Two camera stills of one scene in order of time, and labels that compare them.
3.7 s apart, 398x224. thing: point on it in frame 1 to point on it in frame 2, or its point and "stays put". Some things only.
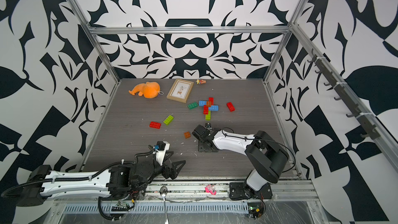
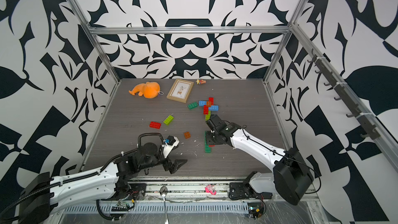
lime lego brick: x=208 y=117 stays put
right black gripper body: x=200 y=147 to x=212 y=137
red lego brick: x=155 y=125 stays put
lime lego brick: x=168 y=120 stays put
